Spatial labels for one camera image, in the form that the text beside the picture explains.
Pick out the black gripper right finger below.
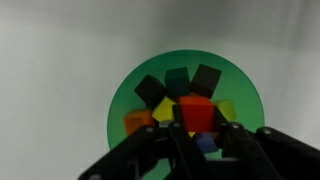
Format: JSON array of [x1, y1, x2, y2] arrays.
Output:
[[213, 106, 320, 180]]

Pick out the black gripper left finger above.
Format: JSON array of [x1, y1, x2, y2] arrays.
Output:
[[78, 104, 214, 180]]

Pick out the orange wooden cube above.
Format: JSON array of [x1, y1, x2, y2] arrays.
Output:
[[178, 95, 216, 133]]

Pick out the orange rounded wooden block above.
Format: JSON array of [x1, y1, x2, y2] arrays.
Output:
[[123, 108, 156, 136]]

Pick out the dark blue wooden block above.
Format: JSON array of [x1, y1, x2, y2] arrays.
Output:
[[194, 132, 219, 154]]

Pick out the green plastic bowl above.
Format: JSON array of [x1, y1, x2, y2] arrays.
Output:
[[106, 49, 266, 180]]

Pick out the black wooden cube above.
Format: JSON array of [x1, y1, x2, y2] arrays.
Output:
[[134, 74, 167, 109], [189, 63, 223, 100]]

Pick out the small yellow wooden cube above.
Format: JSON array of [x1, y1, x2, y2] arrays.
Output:
[[213, 98, 238, 122]]

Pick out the dark green wooden cube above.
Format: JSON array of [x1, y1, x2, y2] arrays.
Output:
[[164, 66, 192, 98]]

